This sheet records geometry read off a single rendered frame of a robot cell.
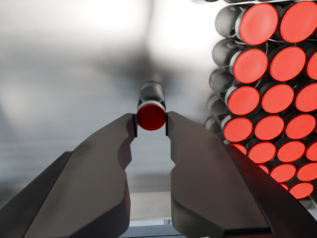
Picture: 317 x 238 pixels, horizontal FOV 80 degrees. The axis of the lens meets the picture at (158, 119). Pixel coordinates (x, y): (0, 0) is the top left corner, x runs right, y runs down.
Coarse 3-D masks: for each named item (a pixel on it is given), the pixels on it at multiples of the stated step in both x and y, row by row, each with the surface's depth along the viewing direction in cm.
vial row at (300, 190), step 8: (312, 112) 14; (312, 136) 15; (304, 144) 15; (312, 144) 14; (304, 152) 15; (312, 152) 15; (296, 160) 16; (304, 160) 16; (312, 160) 15; (296, 168) 16; (304, 168) 16; (312, 168) 16; (296, 176) 16; (304, 176) 16; (312, 176) 16; (288, 184) 17; (296, 184) 17; (304, 184) 16; (296, 192) 17; (304, 192) 17
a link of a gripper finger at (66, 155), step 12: (60, 156) 8; (48, 168) 8; (60, 168) 8; (36, 180) 7; (48, 180) 7; (24, 192) 7; (36, 192) 7; (48, 192) 7; (12, 204) 6; (24, 204) 6; (36, 204) 6; (0, 216) 6; (12, 216) 6; (24, 216) 6; (0, 228) 5; (12, 228) 5; (24, 228) 5
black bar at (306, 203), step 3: (300, 198) 22; (303, 198) 22; (306, 198) 22; (309, 198) 22; (300, 201) 22; (303, 201) 22; (306, 201) 22; (309, 201) 22; (303, 204) 22; (306, 204) 22; (309, 204) 22; (306, 207) 22
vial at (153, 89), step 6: (150, 84) 16; (156, 84) 16; (144, 90) 15; (150, 90) 14; (156, 90) 15; (162, 90) 16; (144, 96) 14; (150, 96) 14; (156, 96) 14; (162, 96) 14; (138, 102) 14; (144, 102) 13; (150, 102) 13; (156, 102) 13; (162, 102) 14; (138, 108) 13
